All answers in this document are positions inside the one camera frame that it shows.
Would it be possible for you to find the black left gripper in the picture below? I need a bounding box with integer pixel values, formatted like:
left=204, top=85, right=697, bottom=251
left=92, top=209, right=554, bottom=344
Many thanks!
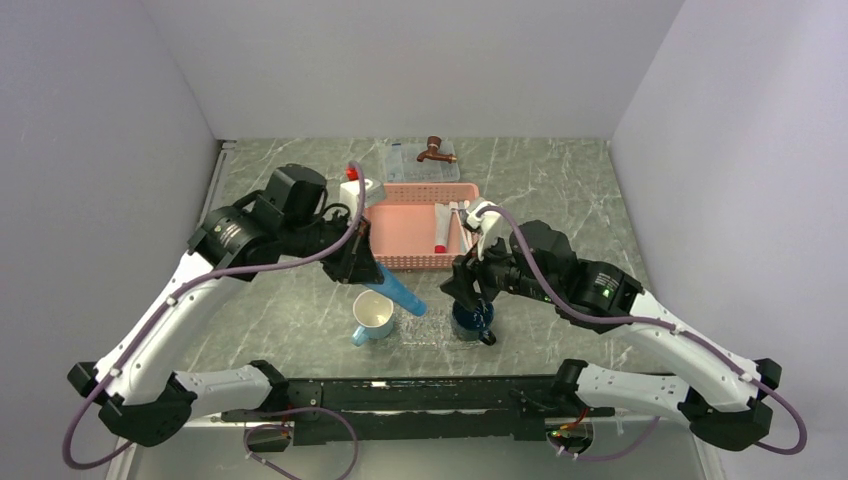
left=283, top=209, right=384, bottom=285

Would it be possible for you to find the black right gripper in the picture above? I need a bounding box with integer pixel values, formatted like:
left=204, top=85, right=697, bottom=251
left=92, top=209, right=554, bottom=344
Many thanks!
left=440, top=223, right=559, bottom=310

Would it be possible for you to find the dark blue mug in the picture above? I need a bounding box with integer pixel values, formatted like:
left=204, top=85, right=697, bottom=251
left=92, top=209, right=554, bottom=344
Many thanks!
left=451, top=301, right=497, bottom=346

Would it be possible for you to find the blue toothpaste tube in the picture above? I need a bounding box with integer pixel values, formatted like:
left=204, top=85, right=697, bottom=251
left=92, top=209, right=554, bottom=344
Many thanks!
left=370, top=263, right=428, bottom=317

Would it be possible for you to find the clear textured acrylic tray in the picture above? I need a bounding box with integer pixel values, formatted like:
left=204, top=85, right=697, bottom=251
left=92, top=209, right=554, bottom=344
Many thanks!
left=392, top=306, right=484, bottom=351

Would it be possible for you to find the light blue white mug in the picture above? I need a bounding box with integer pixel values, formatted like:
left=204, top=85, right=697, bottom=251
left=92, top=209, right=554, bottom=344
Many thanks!
left=351, top=291, right=395, bottom=347

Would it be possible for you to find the white red-capped toothpaste tube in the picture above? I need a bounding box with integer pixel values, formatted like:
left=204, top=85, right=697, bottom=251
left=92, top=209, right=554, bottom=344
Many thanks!
left=433, top=203, right=453, bottom=254

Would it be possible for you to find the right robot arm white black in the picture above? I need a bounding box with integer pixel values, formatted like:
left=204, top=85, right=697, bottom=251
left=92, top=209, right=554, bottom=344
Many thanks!
left=440, top=220, right=782, bottom=451

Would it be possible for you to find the pink plastic basket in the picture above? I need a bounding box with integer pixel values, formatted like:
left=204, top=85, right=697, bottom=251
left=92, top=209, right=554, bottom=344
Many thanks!
left=366, top=183, right=479, bottom=270

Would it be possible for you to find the clear plastic box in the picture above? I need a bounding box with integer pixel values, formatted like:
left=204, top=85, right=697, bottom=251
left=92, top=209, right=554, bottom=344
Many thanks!
left=382, top=142, right=460, bottom=183

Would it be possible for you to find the copper faucet tap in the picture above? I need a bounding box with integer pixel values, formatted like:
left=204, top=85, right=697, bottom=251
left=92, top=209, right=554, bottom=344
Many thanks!
left=416, top=136, right=458, bottom=164

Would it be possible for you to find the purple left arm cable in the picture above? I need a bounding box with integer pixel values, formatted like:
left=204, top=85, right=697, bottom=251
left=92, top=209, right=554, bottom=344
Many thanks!
left=61, top=160, right=369, bottom=480

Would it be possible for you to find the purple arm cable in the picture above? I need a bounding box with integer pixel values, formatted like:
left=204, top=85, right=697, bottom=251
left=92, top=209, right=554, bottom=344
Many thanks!
left=61, top=160, right=369, bottom=480
left=476, top=205, right=810, bottom=464

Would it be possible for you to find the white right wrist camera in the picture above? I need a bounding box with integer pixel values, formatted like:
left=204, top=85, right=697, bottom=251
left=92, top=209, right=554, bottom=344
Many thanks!
left=465, top=197, right=503, bottom=260

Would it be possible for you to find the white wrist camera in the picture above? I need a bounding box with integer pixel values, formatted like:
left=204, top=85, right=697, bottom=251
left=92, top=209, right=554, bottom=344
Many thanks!
left=465, top=197, right=503, bottom=260
left=339, top=167, right=387, bottom=213

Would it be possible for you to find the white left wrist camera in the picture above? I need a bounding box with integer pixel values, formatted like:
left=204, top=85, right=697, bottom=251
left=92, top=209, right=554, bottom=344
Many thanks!
left=339, top=167, right=387, bottom=213

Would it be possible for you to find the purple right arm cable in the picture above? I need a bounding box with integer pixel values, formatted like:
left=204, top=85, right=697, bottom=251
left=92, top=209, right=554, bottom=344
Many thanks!
left=476, top=205, right=810, bottom=464

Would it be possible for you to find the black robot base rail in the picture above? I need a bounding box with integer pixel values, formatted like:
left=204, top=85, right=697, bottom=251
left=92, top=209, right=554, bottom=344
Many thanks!
left=221, top=375, right=615, bottom=446

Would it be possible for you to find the aluminium side rail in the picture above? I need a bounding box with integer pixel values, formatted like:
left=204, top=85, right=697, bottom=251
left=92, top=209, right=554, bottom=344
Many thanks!
left=105, top=139, right=238, bottom=480

